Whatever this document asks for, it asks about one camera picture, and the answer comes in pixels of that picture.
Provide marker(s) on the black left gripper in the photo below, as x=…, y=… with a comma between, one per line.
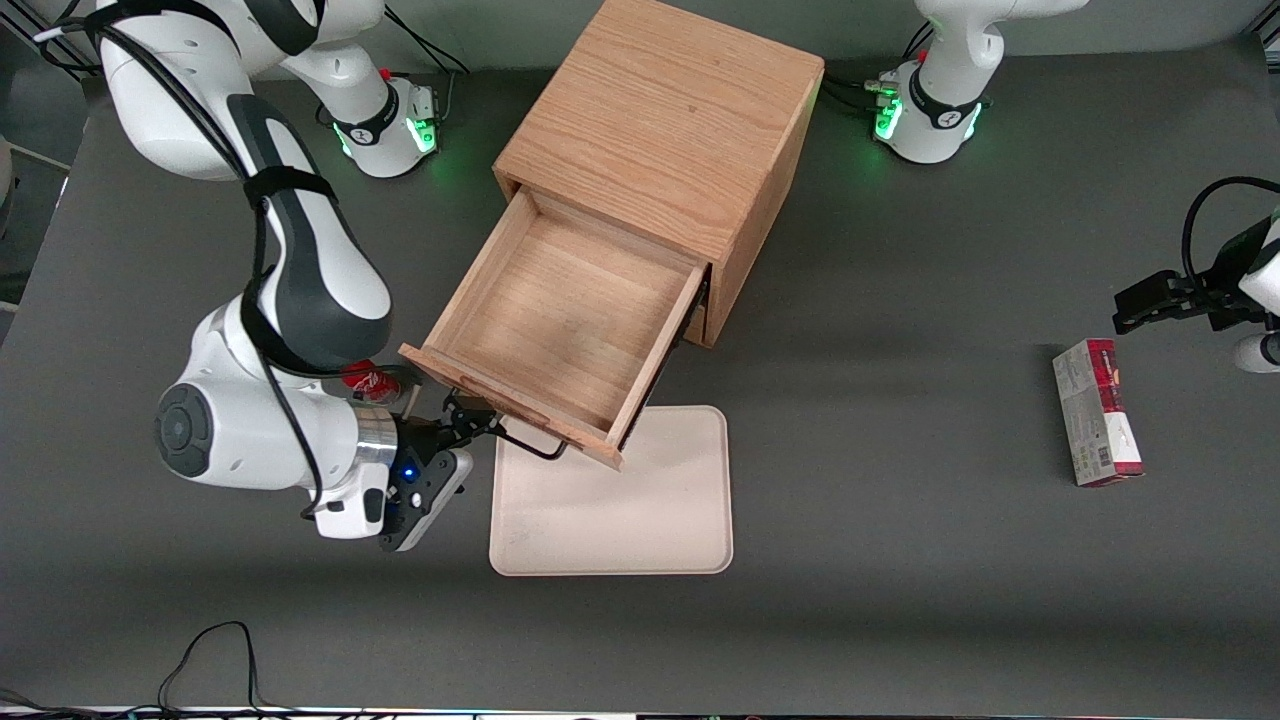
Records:
x=1214, y=294

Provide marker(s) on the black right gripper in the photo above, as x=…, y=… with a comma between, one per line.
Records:
x=424, y=437

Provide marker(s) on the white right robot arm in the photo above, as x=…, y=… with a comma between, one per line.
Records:
x=250, y=440

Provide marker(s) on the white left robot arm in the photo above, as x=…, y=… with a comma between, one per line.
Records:
x=950, y=60

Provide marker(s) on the oak wooden drawer cabinet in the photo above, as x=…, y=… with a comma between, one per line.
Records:
x=670, y=110

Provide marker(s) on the red cola bottle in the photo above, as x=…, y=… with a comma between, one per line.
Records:
x=372, y=381

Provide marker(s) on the red and grey carton box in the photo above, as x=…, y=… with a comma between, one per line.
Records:
x=1095, y=420

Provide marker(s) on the beige plastic tray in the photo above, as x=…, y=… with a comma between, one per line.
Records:
x=650, y=510

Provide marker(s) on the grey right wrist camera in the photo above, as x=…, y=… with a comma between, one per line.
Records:
x=440, y=500

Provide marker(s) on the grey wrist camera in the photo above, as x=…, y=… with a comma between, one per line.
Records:
x=1258, y=353
x=440, y=500

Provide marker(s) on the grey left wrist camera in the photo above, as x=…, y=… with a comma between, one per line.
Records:
x=1258, y=353

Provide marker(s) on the dark metal frame rail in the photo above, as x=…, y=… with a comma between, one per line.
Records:
x=30, y=35

